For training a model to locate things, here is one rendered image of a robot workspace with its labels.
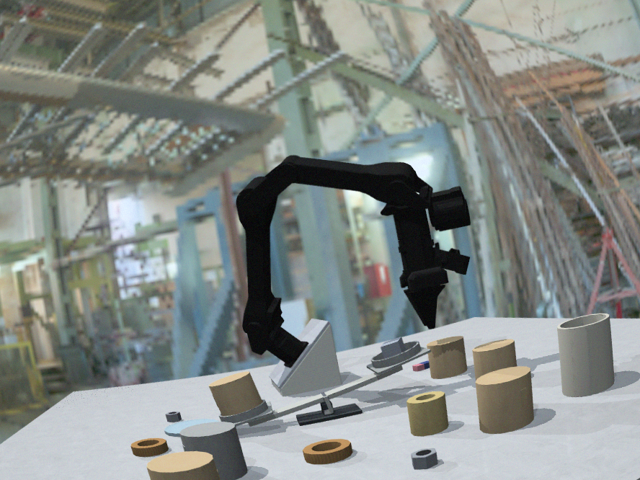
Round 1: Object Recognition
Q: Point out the light blue round disc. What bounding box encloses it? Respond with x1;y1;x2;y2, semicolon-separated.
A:
164;419;219;437

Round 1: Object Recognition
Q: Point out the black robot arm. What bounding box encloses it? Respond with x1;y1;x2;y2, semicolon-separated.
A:
236;156;471;368

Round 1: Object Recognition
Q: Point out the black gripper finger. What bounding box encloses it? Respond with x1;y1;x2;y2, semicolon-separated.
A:
404;289;426;326
409;285;445;329

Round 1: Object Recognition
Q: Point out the grey hex nut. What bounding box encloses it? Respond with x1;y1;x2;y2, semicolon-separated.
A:
165;412;182;422
411;448;438;470

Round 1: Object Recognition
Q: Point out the grey balance beam with round pans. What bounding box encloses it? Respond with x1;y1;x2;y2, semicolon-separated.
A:
219;341;431;427

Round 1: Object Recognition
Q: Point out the pink eraser with blue sleeve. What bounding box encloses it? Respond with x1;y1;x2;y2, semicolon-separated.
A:
412;360;430;372

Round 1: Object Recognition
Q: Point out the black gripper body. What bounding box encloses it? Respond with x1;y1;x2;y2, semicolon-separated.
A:
398;234;448;291

